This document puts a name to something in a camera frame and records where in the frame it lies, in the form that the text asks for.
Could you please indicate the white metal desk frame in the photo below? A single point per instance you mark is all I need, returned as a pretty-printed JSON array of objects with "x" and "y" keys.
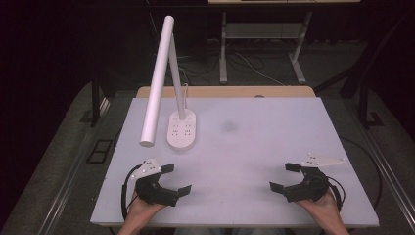
[{"x": 223, "y": 65}]

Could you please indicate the black metal stand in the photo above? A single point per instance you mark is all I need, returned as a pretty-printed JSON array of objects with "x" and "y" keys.
[
  {"x": 363, "y": 98},
  {"x": 95, "y": 104}
]

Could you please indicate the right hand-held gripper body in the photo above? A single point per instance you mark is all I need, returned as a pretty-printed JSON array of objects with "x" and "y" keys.
[{"x": 310, "y": 189}]

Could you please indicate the person's right hand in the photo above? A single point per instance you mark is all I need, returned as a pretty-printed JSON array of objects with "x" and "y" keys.
[{"x": 324, "y": 210}]

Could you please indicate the person's left hand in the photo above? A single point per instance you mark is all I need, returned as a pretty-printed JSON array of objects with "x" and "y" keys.
[{"x": 142, "y": 210}]

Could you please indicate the white desk lamp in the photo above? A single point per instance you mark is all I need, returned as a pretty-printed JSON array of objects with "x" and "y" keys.
[{"x": 159, "y": 81}]

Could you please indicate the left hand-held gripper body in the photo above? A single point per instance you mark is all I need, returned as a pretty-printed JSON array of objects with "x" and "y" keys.
[{"x": 155, "y": 192}]

